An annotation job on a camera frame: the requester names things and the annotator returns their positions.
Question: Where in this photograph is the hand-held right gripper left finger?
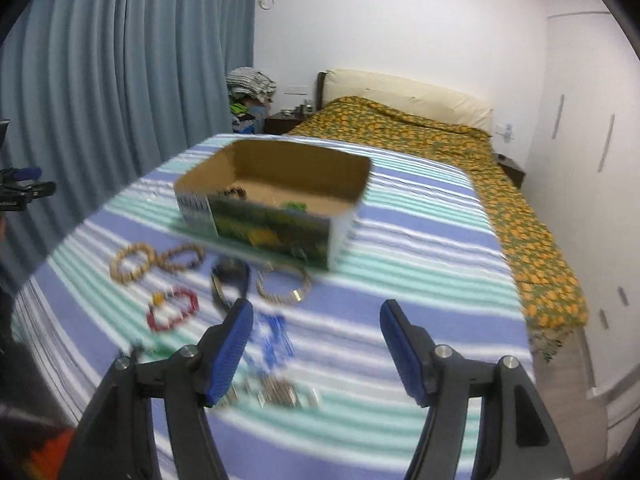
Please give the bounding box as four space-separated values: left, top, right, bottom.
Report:
60 298 256 480

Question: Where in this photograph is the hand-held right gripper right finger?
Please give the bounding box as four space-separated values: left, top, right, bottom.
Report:
380 299 573 480

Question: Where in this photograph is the silver metal jewelry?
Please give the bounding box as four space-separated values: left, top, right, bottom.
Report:
230 377 323 411

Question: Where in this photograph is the red bead bracelet yellow bead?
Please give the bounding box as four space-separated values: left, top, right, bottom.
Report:
146 286 201 333

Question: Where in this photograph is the light wooden bead bracelet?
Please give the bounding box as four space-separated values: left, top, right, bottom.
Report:
110 242 160 281

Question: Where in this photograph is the brown wooden bead bracelet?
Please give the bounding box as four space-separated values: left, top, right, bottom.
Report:
159 242 207 273

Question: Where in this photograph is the printed cardboard box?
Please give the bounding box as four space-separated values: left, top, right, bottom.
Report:
173 139 372 272

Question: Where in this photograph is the gold bangle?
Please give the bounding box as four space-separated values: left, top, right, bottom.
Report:
256 262 313 306

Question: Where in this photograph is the black wristwatch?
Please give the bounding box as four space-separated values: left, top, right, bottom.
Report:
210 257 251 311

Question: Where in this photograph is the blue-grey curtain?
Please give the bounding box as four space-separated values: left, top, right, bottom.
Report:
0 0 263 301

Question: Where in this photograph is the orange floral bedspread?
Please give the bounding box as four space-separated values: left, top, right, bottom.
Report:
287 96 590 333

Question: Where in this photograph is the dark wooden nightstand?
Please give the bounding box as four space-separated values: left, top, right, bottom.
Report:
264 111 307 136
495 152 527 189

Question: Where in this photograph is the white wardrobe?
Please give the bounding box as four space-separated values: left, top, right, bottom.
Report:
520 7 640 461

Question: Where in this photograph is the pile of clothes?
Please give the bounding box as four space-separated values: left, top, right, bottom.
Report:
225 66 277 134

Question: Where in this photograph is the cream padded headboard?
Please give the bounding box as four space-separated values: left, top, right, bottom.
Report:
317 69 495 134

